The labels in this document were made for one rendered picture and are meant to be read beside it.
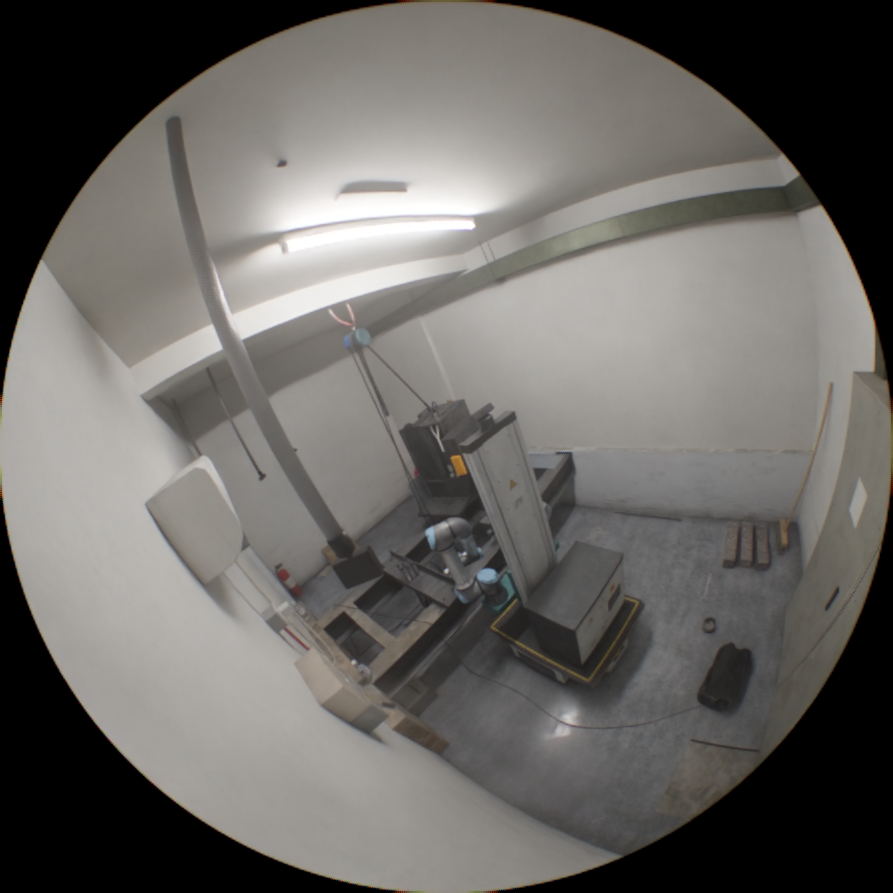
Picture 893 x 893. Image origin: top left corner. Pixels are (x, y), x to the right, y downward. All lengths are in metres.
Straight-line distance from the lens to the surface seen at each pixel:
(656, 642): 2.57
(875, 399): 1.55
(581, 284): 2.76
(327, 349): 4.71
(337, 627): 2.88
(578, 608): 1.75
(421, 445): 2.70
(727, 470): 3.09
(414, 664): 2.39
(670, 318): 2.66
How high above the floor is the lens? 2.28
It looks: 20 degrees down
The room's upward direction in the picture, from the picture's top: 23 degrees counter-clockwise
